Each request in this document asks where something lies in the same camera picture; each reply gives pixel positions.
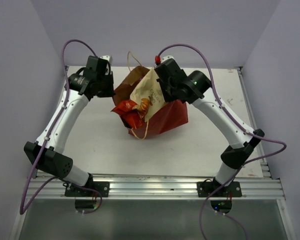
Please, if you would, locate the purple cable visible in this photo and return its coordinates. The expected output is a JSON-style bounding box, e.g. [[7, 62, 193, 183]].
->
[[19, 39, 102, 216], [157, 43, 287, 240]]

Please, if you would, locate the beige orange cassava chips bag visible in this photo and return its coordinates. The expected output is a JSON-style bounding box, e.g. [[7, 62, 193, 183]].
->
[[111, 67, 166, 130]]

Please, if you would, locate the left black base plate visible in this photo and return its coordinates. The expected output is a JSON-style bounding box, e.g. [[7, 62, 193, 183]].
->
[[62, 178, 110, 198]]

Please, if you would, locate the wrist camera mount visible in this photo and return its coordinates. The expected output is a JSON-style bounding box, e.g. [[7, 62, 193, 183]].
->
[[100, 55, 113, 65], [154, 55, 175, 66]]

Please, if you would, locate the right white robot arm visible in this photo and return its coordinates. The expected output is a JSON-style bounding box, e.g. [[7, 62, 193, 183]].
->
[[154, 58, 265, 197]]

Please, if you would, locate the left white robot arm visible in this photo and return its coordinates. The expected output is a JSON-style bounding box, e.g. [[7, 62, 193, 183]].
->
[[24, 55, 115, 197]]

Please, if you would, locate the aluminium rail frame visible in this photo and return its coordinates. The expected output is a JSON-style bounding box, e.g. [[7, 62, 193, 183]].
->
[[21, 176, 284, 200]]

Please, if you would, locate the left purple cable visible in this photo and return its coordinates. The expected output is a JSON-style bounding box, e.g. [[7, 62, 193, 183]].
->
[[19, 39, 102, 216]]

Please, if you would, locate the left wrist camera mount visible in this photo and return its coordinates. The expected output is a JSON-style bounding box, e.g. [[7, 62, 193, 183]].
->
[[100, 55, 113, 65]]

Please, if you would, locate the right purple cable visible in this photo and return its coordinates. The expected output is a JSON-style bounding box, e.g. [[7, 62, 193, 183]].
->
[[157, 43, 287, 240]]

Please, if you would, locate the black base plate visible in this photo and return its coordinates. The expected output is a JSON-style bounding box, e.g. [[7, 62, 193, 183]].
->
[[62, 178, 110, 198], [196, 179, 243, 198]]

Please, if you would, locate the red brown paper bag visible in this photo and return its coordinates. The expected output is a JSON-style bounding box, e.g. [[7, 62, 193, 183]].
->
[[111, 51, 188, 140]]

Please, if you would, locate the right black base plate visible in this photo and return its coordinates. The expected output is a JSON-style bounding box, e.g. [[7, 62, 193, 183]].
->
[[196, 179, 243, 198]]

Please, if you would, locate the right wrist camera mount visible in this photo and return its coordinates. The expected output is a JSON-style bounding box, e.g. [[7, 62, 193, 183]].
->
[[154, 55, 175, 66]]

